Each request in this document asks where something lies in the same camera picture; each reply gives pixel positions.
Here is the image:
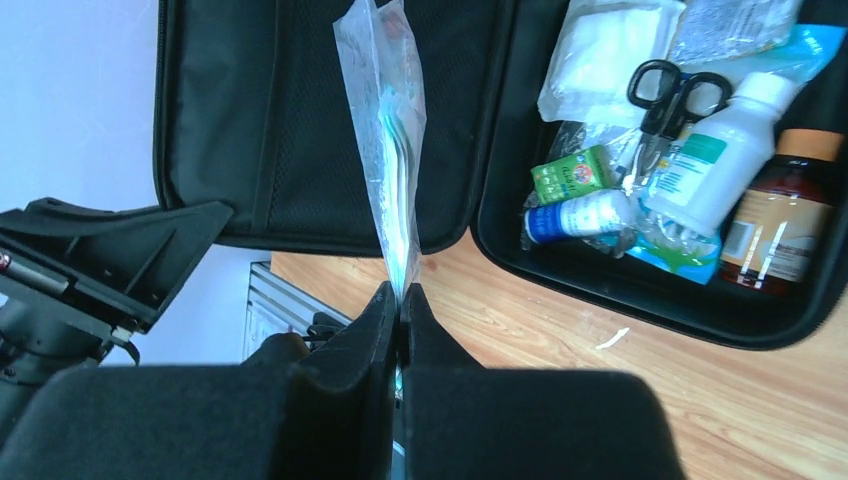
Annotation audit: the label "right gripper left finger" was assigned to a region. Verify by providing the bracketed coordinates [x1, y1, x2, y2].
[1, 284, 397, 479]

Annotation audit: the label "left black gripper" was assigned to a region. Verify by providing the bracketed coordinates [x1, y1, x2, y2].
[1, 198, 233, 371]

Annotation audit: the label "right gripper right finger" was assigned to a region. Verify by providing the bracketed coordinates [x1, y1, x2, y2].
[400, 284, 685, 479]

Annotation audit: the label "red black medicine kit case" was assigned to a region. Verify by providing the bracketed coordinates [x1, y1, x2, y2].
[153, 1, 847, 350]

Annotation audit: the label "blue labelled bandage roll bag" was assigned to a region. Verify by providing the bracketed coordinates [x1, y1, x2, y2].
[520, 189, 643, 252]

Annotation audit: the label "small green medicine box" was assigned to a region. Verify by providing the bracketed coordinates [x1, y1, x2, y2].
[531, 146, 613, 205]

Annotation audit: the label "teal blister pack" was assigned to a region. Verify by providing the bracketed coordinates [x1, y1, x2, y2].
[333, 1, 427, 303]

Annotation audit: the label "black handled scissors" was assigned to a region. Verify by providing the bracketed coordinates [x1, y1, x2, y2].
[621, 59, 733, 195]

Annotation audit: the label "white gauze packet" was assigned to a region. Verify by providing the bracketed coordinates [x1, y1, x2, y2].
[537, 1, 686, 128]

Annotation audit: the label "clear bag of swabs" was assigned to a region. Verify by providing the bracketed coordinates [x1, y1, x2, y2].
[668, 0, 802, 65]

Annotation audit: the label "brown medicine bottle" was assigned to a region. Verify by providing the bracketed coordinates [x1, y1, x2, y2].
[720, 129, 845, 296]

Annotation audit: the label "white lotion bottle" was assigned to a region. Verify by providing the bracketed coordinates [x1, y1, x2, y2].
[644, 72, 800, 237]

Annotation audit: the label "teal packet in case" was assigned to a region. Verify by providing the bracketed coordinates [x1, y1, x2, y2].
[634, 25, 847, 284]

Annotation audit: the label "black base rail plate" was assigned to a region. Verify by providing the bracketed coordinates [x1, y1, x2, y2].
[242, 261, 351, 359]

